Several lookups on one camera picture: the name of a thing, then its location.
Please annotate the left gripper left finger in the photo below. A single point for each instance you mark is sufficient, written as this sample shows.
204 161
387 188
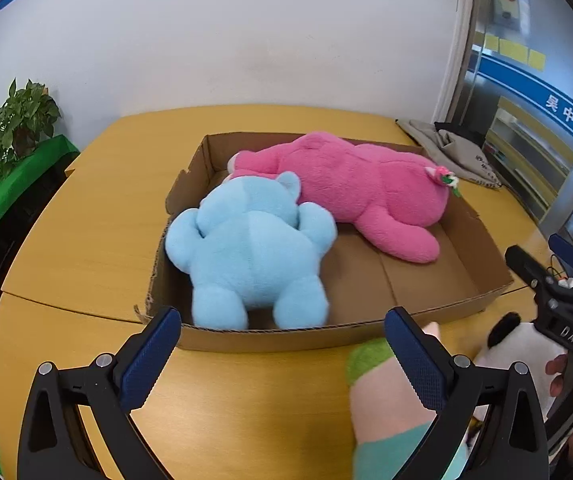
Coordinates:
54 442

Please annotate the shallow cardboard box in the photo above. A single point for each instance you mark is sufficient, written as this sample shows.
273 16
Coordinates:
362 284

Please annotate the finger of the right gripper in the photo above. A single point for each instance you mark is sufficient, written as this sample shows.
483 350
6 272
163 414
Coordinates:
527 268
563 251

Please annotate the pink plush bear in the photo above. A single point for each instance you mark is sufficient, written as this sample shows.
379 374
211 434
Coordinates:
391 197

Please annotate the potted green plant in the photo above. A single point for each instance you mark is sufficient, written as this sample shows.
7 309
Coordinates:
27 116

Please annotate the yellow sticky notes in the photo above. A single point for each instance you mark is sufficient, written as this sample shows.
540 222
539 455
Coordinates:
508 50

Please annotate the light blue plush bear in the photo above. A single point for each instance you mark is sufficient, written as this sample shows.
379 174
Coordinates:
252 244

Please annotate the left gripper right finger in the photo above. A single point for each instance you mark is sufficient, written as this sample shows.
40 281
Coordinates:
512 443

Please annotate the cartoon poster on glass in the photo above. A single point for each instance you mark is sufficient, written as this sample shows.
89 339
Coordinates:
512 14

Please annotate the green cloth covered shelf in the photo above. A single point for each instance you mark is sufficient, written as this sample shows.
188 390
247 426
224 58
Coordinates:
26 173

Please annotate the panda plush toy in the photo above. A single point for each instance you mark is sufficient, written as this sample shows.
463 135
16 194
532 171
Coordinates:
512 340

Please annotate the pink pig plush teal shirt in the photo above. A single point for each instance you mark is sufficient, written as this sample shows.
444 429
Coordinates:
387 417

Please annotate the grey canvas bag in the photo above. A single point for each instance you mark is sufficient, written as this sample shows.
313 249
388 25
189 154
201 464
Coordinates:
461 156

